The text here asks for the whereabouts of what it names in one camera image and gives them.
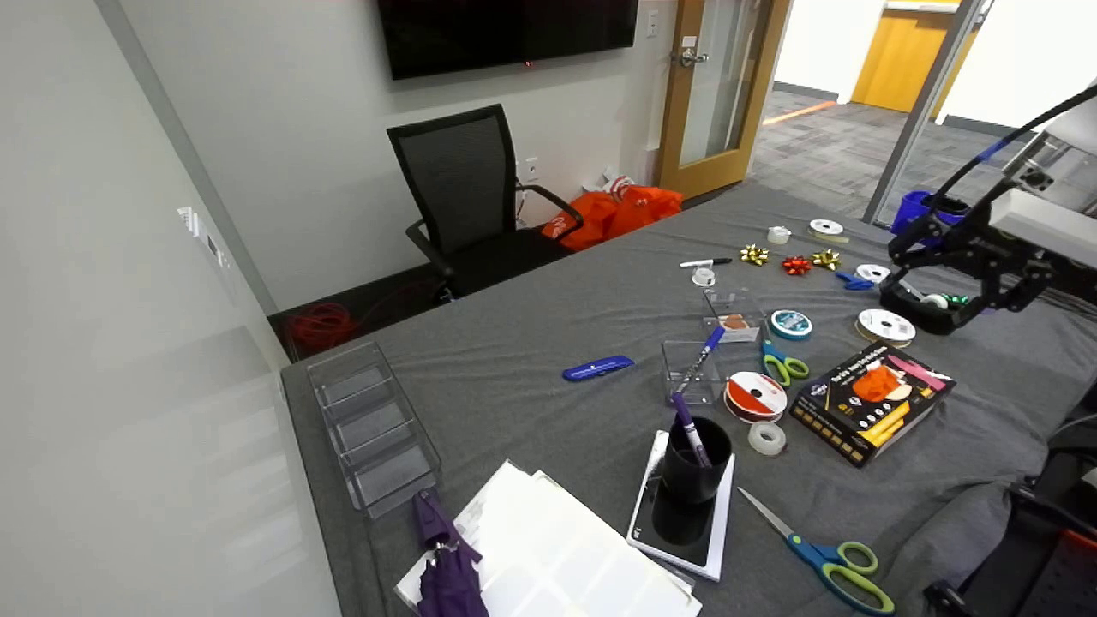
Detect red cable coil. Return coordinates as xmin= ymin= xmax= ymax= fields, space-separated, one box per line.
xmin=284 ymin=301 xmax=363 ymax=355

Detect purple cloth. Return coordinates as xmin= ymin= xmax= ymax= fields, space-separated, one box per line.
xmin=407 ymin=489 xmax=491 ymax=617

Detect blue ribbon spool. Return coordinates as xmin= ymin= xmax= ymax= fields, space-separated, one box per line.
xmin=766 ymin=306 xmax=821 ymax=342

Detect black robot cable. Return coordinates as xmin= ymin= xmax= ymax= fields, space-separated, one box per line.
xmin=926 ymin=80 xmax=1097 ymax=234

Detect black pen cup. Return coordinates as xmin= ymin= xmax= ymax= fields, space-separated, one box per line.
xmin=647 ymin=415 xmax=737 ymax=549

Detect grey metal frame post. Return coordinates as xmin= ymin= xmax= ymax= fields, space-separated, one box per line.
xmin=861 ymin=0 xmax=998 ymax=225

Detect white wall switch plate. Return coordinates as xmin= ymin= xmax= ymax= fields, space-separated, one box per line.
xmin=176 ymin=203 xmax=231 ymax=271

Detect large white ribbon spool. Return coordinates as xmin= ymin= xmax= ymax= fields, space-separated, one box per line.
xmin=855 ymin=306 xmax=923 ymax=349

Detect black wall television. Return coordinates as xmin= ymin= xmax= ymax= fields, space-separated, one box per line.
xmin=376 ymin=0 xmax=643 ymax=83

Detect red and white ribbon spool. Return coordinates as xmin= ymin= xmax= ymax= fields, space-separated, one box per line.
xmin=719 ymin=367 xmax=791 ymax=425

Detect black tape dispenser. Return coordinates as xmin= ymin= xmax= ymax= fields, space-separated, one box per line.
xmin=878 ymin=271 xmax=981 ymax=341

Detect black metal stand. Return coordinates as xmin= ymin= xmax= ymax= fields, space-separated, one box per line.
xmin=923 ymin=379 xmax=1097 ymax=617

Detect clear tape roll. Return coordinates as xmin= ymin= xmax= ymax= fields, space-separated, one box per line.
xmin=743 ymin=419 xmax=791 ymax=459

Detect yellow wooden door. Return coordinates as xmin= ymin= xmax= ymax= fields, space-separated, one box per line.
xmin=846 ymin=0 xmax=967 ymax=115

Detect orange plastic bag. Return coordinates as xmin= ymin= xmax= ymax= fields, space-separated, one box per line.
xmin=540 ymin=183 xmax=685 ymax=255

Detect wooden door with glass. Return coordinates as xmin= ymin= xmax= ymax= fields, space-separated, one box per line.
xmin=654 ymin=0 xmax=796 ymax=203

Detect black box with orange print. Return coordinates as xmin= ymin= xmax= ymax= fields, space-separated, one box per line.
xmin=790 ymin=341 xmax=961 ymax=471

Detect black mesh office chair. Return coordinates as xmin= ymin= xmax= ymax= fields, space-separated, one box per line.
xmin=386 ymin=104 xmax=588 ymax=301

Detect grey tablecloth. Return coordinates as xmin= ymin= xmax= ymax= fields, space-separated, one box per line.
xmin=279 ymin=183 xmax=1097 ymax=617

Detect purple pen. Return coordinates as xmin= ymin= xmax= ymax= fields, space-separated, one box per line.
xmin=669 ymin=390 xmax=712 ymax=465

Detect blue and white pen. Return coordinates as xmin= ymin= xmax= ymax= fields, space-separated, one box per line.
xmin=671 ymin=322 xmax=731 ymax=402

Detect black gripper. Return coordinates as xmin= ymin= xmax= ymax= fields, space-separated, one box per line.
xmin=885 ymin=216 xmax=1057 ymax=315

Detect clear drinking glass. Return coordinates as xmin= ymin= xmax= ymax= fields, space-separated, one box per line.
xmin=659 ymin=336 xmax=728 ymax=413

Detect white paper stack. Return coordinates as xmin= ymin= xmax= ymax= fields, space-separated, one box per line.
xmin=396 ymin=459 xmax=705 ymax=617

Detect large blue green scissors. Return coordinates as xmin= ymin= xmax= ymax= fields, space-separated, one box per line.
xmin=734 ymin=483 xmax=899 ymax=617

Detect small pink white box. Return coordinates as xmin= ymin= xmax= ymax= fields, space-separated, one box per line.
xmin=718 ymin=313 xmax=763 ymax=349

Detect clear acrylic organizer tray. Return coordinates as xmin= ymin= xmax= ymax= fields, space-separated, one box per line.
xmin=303 ymin=342 xmax=447 ymax=520

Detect small green scissors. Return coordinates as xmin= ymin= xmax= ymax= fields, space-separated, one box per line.
xmin=763 ymin=336 xmax=813 ymax=390

